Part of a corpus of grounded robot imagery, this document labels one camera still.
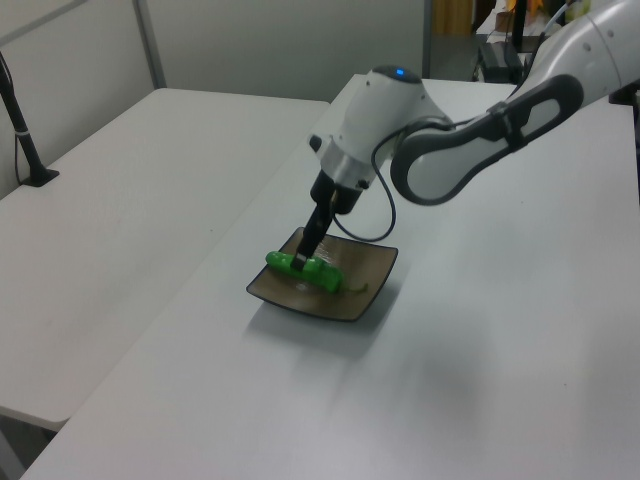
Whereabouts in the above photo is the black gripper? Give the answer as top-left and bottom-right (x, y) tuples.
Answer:
(291, 171), (364, 274)

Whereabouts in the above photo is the green chili pepper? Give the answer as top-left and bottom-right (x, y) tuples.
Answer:
(264, 250), (371, 295)

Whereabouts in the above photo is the square dark ceramic plate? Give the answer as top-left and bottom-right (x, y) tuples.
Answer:
(245, 226), (400, 323)

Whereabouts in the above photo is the black box device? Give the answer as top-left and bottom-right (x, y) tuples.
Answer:
(476, 42), (534, 82)

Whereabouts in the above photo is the black monitor stand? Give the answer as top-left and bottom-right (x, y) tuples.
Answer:
(510, 0), (527, 52)

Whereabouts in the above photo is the black pole stand with base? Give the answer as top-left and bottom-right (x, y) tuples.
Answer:
(0, 49), (61, 188)

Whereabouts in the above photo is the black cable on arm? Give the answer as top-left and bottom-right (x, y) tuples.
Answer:
(328, 116), (502, 242)

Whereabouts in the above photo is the grey metal partition post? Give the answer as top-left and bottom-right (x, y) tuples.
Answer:
(420, 0), (434, 79)
(131, 0), (168, 92)

